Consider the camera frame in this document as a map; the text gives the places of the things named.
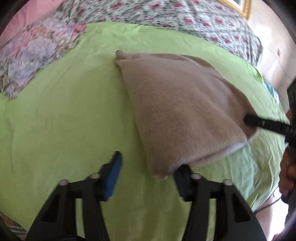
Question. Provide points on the pink duvet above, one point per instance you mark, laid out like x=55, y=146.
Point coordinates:
x=27, y=14

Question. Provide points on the striped cloth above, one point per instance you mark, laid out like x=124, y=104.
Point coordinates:
x=16, y=229

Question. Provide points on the person's right hand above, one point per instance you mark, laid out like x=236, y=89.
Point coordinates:
x=286, y=171

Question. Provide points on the beige knit sweater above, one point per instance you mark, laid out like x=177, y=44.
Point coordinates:
x=185, y=104

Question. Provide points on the gold framed painting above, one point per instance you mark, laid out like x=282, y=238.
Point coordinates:
x=245, y=7

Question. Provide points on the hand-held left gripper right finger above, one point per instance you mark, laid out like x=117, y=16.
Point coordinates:
x=182, y=183

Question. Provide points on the red floral quilt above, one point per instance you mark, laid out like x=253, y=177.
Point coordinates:
x=185, y=14

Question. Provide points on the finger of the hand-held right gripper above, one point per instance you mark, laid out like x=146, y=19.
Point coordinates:
x=261, y=122

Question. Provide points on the green bed sheet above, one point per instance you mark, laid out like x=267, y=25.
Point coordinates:
x=69, y=115

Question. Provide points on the light blue cloth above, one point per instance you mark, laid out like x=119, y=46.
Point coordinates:
x=270, y=89

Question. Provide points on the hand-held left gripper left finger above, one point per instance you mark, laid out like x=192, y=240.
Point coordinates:
x=113, y=176

